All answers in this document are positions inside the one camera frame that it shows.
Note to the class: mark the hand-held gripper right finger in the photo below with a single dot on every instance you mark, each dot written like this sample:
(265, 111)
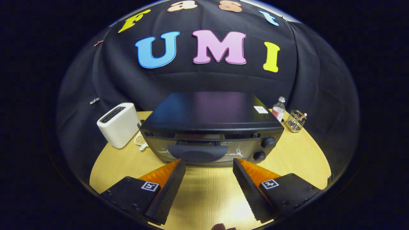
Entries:
(249, 195)

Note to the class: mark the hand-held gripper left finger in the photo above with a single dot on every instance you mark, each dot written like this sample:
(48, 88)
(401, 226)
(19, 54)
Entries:
(167, 195)

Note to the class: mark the black toaster oven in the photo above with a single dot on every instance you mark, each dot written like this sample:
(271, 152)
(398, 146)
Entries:
(211, 111)

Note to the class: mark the white slot toaster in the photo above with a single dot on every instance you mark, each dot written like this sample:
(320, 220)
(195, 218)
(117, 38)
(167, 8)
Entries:
(119, 131)

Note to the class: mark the clear bottle pink label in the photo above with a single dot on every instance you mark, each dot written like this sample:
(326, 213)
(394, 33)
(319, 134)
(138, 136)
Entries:
(278, 111)

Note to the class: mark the silver cloth clip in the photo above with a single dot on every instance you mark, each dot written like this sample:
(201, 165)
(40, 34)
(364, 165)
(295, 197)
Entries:
(94, 101)

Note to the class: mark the orange cloth clip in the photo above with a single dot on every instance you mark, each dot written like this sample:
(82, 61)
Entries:
(98, 42)

